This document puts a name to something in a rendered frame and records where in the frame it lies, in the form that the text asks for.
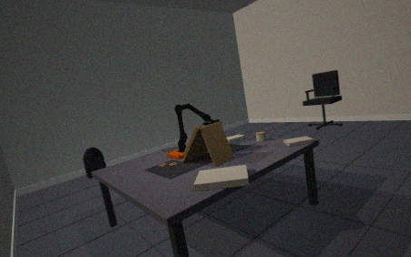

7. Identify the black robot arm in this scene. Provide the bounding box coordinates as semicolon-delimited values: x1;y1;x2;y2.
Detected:
175;104;220;153

